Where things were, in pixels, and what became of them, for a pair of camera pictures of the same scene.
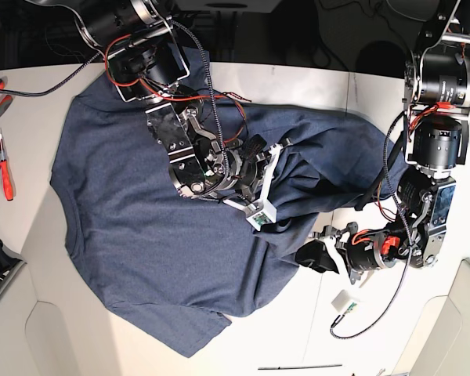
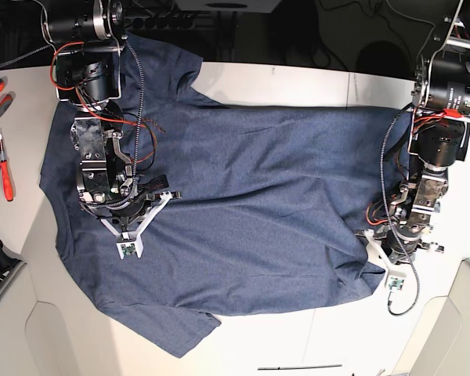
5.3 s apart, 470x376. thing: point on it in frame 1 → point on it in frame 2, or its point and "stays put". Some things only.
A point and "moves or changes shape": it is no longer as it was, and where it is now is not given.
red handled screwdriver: x=8 y=185 stays put
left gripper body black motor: x=247 y=167 → x=132 y=209
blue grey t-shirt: x=166 y=266 moves or changes shape
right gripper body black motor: x=364 y=250 → x=401 y=244
